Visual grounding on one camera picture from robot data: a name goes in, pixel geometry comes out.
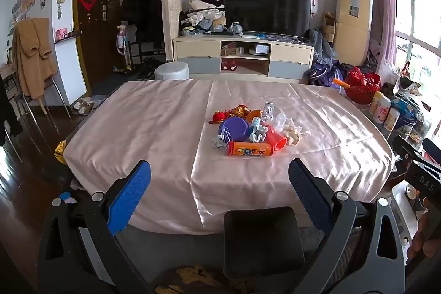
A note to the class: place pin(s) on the white whiteboard panel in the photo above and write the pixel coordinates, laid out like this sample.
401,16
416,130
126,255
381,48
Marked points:
70,70

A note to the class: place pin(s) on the purple plastic bowl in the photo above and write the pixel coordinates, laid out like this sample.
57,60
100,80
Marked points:
234,129

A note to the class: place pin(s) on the clear plastic bag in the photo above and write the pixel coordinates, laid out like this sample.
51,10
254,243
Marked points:
280,122

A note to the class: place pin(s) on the silver blister pack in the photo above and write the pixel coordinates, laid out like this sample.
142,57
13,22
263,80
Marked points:
268,111

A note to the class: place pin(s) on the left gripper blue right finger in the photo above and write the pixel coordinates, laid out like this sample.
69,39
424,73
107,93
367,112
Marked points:
314,194

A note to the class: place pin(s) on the gold red foil wrapper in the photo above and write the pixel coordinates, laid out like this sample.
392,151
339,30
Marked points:
240,111

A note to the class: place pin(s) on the tall cardboard box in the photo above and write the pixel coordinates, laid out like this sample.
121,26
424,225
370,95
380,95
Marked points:
353,30

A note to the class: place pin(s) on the purple curtain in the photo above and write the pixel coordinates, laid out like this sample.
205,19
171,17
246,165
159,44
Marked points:
382,1

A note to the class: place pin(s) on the person's right hand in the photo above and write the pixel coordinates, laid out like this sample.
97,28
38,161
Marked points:
419,243

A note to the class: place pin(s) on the grey round stool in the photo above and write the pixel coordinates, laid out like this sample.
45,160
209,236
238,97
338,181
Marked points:
172,71

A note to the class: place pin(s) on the black trash bin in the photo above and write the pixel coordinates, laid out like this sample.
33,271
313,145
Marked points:
263,242

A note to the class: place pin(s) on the blue white face mask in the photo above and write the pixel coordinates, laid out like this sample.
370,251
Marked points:
223,139

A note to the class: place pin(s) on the black flat television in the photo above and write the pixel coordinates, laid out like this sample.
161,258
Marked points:
288,17

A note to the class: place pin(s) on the dark brown door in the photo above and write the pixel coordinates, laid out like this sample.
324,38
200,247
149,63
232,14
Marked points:
97,41

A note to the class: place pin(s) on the white canister pink label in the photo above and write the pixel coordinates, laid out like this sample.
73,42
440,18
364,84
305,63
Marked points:
382,110

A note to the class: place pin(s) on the yellow lid canister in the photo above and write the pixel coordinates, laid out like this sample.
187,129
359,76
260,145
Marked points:
376,99

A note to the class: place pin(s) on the white canister orange label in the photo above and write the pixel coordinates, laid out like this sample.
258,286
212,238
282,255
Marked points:
391,119

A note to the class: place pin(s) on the blue white small bottle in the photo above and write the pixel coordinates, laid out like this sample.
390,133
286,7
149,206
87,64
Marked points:
256,124

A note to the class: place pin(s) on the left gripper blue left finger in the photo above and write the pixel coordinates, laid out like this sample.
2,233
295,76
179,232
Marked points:
124,196

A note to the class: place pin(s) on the orange tube red cap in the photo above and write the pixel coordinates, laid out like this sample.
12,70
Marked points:
252,149

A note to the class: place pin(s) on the silver foil ball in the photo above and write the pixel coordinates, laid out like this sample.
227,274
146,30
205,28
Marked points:
257,133

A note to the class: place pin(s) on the pile of clothes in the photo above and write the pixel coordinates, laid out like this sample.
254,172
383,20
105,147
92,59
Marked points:
203,17

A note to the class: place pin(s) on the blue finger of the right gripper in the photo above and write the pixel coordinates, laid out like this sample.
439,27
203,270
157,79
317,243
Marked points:
403,147
430,147

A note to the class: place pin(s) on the orange paper wrapper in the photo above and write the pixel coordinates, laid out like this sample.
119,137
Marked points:
252,114

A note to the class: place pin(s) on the beige grey tv cabinet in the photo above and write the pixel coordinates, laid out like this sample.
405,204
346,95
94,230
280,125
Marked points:
243,58

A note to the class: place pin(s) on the red lantern ornament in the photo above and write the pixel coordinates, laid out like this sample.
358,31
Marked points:
218,118

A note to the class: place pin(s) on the red plastic basket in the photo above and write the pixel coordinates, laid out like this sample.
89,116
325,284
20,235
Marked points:
362,86

